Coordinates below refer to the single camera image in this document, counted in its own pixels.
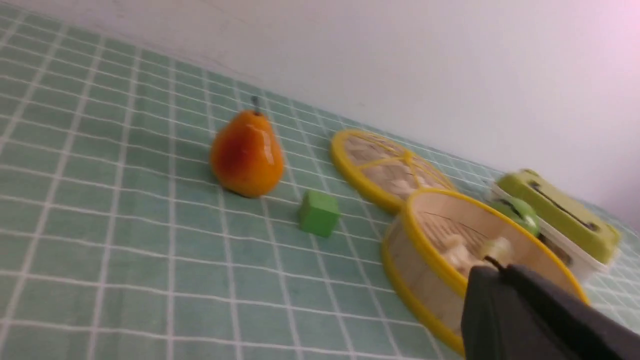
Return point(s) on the green lidded white box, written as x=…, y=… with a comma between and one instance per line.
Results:
x=586, y=243

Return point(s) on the orange red pear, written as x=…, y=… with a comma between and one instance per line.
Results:
x=245, y=156

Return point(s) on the pale green dumpling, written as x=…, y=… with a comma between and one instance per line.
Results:
x=499, y=249

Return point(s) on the green checkered tablecloth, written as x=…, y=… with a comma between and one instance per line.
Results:
x=118, y=242

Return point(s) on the green apple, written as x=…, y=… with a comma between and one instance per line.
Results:
x=519, y=211

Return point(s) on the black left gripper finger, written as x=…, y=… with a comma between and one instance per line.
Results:
x=512, y=313

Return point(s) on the white dumpling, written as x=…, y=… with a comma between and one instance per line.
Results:
x=458, y=256

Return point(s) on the bamboo steamer lid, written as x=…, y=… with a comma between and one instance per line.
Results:
x=382, y=171

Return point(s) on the green cube block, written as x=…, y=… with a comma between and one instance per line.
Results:
x=318, y=213

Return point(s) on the bamboo steamer tray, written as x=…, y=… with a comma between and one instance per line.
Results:
x=435, y=240

